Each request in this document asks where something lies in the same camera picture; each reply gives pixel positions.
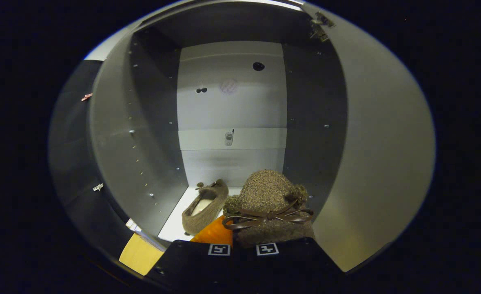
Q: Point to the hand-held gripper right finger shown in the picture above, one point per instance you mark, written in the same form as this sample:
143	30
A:
289	269

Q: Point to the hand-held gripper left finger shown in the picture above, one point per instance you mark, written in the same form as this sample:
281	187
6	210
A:
195	265

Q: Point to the brown fuzzy shoe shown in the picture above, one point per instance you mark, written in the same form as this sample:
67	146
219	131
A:
207	209
264	192

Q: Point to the beige shoe cabinet door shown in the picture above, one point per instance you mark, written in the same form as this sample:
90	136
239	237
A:
387	163

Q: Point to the dark grey shoe cabinet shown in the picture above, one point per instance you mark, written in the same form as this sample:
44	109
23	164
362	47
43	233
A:
232	114

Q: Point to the metal door hinge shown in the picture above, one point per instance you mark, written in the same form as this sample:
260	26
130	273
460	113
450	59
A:
321	25

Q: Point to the row of books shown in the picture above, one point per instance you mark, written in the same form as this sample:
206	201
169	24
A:
133	225

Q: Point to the white cloth clip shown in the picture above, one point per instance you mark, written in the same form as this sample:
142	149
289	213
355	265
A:
98	187

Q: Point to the black backdrop cloth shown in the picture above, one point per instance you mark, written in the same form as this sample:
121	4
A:
69	163

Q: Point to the pink cloth clip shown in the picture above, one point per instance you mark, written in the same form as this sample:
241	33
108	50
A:
86	96

